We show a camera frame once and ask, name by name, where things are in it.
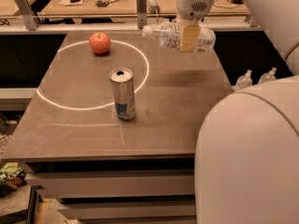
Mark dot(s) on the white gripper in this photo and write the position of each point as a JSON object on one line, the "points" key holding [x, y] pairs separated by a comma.
{"points": [[193, 7]]}

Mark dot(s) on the clear plastic water bottle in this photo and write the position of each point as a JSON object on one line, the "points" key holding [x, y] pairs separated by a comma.
{"points": [[167, 35]]}

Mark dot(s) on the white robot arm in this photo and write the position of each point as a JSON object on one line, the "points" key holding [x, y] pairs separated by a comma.
{"points": [[246, 166]]}

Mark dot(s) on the small clear bottle left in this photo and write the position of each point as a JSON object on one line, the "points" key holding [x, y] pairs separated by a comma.
{"points": [[244, 81]]}

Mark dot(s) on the small clear bottle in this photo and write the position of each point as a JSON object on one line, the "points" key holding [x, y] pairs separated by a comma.
{"points": [[244, 81], [269, 76]]}

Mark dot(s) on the small clear bottle right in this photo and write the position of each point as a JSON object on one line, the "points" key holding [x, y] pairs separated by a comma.
{"points": [[269, 76]]}

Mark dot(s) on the white power strip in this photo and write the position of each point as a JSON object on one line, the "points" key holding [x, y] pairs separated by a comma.
{"points": [[153, 6]]}

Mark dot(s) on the silver blue drink can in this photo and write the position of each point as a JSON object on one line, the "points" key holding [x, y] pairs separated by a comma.
{"points": [[122, 85]]}

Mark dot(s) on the red apple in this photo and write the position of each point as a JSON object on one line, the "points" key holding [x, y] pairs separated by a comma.
{"points": [[100, 43]]}

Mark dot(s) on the dark sunglasses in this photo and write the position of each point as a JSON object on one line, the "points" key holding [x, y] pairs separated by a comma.
{"points": [[100, 3]]}

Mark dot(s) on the grey drawer cabinet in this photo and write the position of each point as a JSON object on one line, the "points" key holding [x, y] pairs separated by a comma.
{"points": [[120, 191]]}

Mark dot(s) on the green snack bags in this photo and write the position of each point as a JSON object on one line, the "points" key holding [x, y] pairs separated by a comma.
{"points": [[12, 177]]}

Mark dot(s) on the middle metal post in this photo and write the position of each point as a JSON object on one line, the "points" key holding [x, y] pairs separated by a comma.
{"points": [[141, 12]]}

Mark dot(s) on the metal post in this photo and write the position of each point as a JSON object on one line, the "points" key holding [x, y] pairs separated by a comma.
{"points": [[141, 12], [30, 21], [250, 20]]}

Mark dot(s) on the right metal post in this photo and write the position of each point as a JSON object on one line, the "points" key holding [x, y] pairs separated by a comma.
{"points": [[250, 20]]}

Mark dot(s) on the left metal post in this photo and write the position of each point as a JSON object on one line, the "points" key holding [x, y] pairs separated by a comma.
{"points": [[30, 21]]}

